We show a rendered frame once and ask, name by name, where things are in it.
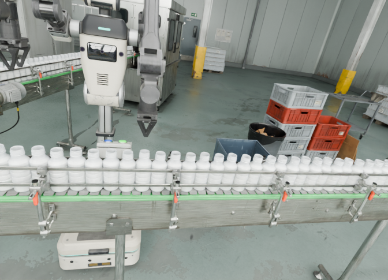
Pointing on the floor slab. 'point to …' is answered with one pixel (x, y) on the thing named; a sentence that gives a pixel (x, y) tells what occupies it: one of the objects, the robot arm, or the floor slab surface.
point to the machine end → (165, 24)
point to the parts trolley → (354, 108)
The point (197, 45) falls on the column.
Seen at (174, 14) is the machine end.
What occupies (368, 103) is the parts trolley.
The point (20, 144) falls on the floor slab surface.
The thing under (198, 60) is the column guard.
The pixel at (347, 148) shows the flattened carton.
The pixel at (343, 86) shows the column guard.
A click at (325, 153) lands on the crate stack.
